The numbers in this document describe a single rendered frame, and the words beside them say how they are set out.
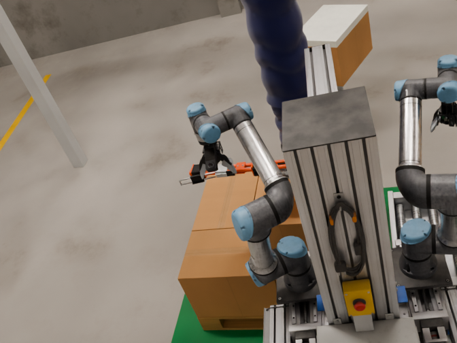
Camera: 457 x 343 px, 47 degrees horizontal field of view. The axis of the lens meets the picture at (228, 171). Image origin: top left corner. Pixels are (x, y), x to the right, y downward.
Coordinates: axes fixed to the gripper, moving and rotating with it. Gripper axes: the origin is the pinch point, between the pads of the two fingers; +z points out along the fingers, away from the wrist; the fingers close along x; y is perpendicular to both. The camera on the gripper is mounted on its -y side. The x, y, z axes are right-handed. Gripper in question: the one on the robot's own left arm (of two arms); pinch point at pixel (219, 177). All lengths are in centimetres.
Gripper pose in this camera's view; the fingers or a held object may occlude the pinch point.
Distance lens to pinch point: 224.0
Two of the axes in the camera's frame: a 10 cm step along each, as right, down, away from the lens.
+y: 0.7, -6.4, 7.7
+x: -9.6, 1.6, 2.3
